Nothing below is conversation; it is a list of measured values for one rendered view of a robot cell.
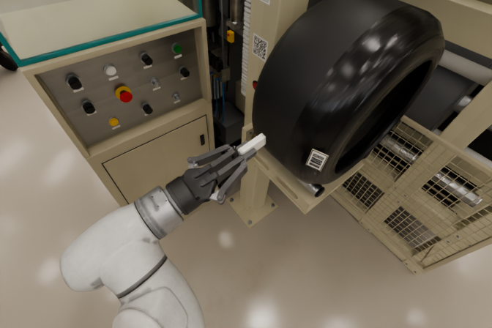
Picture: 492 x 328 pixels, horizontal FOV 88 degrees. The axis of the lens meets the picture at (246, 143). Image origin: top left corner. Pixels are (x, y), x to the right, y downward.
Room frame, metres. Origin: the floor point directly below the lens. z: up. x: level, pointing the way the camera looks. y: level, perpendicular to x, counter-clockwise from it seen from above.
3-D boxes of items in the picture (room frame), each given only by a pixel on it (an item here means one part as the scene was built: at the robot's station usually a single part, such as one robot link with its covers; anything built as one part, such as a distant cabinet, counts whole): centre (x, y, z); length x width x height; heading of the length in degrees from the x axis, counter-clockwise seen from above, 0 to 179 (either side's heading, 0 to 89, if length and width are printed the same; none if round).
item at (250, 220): (0.86, -0.07, 0.01); 0.27 x 0.27 x 0.02; 41
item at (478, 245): (0.72, -0.66, 0.65); 0.90 x 0.02 x 0.70; 41
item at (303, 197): (0.58, -0.15, 0.83); 0.36 x 0.09 x 0.06; 41
